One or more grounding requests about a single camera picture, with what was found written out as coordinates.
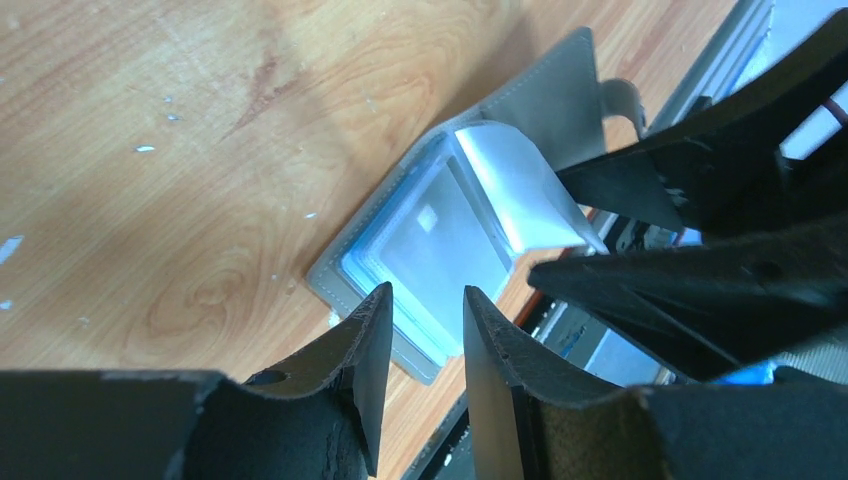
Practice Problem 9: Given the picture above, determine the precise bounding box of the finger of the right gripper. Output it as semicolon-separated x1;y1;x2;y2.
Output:
557;9;847;236
528;215;847;382

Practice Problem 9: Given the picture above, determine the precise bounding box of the grey card holder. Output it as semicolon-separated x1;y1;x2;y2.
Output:
307;27;644;385

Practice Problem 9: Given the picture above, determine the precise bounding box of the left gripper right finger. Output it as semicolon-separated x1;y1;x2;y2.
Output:
463;286;847;479

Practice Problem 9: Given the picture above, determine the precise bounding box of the grey credit card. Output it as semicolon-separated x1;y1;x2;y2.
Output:
379;158;512;344

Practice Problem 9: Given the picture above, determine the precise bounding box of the blue plastic bin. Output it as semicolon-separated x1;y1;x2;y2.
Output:
712;360;780;385

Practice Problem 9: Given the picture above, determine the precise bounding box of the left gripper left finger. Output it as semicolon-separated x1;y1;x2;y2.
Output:
1;283;393;479

